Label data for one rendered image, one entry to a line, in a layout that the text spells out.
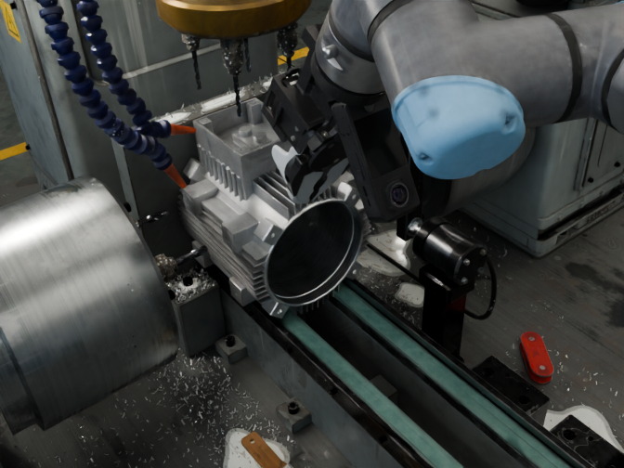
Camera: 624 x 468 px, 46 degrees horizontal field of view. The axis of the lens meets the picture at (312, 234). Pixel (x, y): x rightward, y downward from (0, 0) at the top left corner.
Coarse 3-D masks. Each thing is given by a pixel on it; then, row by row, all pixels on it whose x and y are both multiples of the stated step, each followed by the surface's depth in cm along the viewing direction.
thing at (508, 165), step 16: (528, 128) 106; (528, 144) 110; (512, 160) 107; (480, 176) 104; (496, 176) 107; (512, 176) 112; (432, 192) 104; (448, 192) 102; (464, 192) 104; (480, 192) 108; (432, 208) 105; (448, 208) 105
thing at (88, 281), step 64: (64, 192) 81; (0, 256) 73; (64, 256) 74; (128, 256) 77; (0, 320) 70; (64, 320) 73; (128, 320) 77; (0, 384) 72; (64, 384) 75; (128, 384) 84
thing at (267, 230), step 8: (192, 160) 99; (192, 168) 98; (200, 168) 98; (192, 176) 98; (200, 176) 99; (344, 184) 93; (344, 192) 92; (352, 192) 92; (344, 200) 92; (352, 200) 93; (264, 224) 87; (272, 224) 86; (256, 232) 87; (264, 232) 87; (272, 232) 87; (280, 232) 88; (264, 240) 87; (272, 240) 87; (352, 272) 100; (264, 304) 95; (272, 304) 94; (280, 304) 94; (272, 312) 94; (280, 312) 95
